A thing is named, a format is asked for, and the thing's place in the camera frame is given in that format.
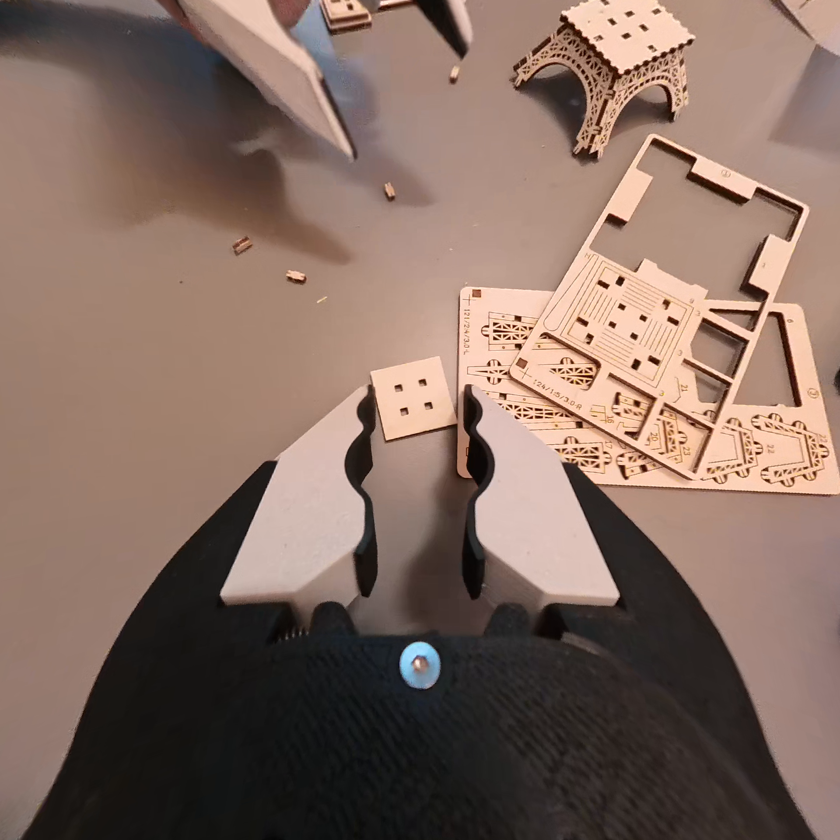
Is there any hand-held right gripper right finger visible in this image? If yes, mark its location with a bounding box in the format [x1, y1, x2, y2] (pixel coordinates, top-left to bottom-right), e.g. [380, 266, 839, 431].
[461, 385, 622, 626]

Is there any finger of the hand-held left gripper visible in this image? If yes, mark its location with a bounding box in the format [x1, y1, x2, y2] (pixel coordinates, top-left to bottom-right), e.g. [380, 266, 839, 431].
[413, 0, 475, 61]
[176, 0, 361, 162]

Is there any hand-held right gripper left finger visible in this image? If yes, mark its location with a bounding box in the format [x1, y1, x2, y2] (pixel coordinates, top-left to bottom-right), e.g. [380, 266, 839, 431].
[218, 385, 382, 626]

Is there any wooden tower section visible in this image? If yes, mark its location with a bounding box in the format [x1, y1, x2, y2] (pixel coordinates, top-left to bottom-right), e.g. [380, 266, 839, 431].
[320, 0, 376, 35]

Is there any square wooden plate with holes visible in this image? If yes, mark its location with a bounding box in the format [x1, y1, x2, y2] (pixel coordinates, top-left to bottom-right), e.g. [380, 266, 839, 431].
[369, 356, 458, 442]

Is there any wooden tower base model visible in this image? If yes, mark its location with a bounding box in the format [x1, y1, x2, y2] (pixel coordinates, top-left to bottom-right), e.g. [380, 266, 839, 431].
[512, 0, 697, 160]

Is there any wooden puzzle sheet with frame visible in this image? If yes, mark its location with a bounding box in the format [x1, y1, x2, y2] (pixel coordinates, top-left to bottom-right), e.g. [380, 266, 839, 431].
[509, 134, 811, 481]

